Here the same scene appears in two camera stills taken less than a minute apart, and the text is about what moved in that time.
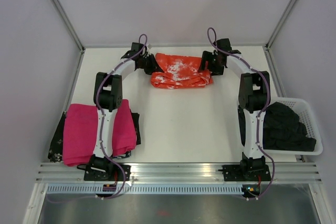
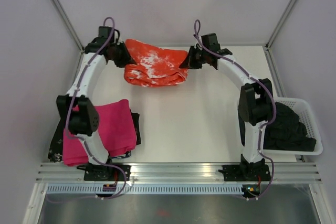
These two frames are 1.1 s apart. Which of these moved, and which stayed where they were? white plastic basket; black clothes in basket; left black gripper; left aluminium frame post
Moved: left black gripper
Stayed: black clothes in basket; white plastic basket; left aluminium frame post
